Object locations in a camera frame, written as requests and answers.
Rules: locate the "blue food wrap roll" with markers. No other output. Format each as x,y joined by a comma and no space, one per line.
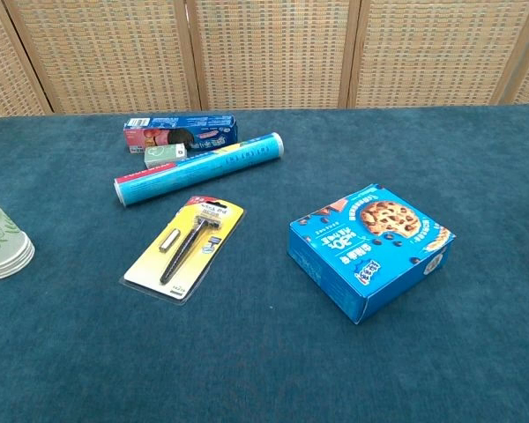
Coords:
203,169

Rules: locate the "long blue cookie box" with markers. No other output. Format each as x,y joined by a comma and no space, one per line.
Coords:
181,125

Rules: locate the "blue chocolate chip cookie box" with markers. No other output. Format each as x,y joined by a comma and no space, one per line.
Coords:
335,264

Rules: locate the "razor in yellow blister pack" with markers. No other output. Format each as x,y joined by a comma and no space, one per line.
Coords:
150,269

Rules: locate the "teal tablecloth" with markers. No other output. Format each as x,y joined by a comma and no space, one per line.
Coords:
264,374

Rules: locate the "small green tissue pack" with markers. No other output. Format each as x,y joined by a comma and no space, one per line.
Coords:
165,155

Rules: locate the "woven wooden folding screen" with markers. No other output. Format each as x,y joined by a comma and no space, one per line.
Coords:
264,48

